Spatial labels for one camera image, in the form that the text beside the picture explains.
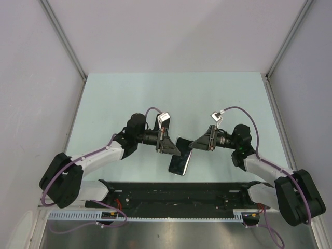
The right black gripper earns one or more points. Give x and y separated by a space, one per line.
208 141

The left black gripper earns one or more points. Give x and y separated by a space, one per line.
164 144

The black smartphone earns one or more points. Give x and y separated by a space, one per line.
178 164

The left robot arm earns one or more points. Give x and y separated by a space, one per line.
62 183

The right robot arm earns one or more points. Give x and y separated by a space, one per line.
245 157

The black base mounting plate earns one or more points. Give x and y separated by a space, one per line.
176 200

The right aluminium side rail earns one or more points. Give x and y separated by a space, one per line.
279 124

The white slotted cable duct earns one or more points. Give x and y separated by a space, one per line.
108 216

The front aluminium frame rail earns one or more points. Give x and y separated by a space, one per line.
276 198

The left aluminium frame post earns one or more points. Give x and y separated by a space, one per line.
56 25

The aluminium frame post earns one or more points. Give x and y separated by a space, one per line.
305 9
56 25

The right aluminium frame post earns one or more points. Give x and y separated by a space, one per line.
305 9

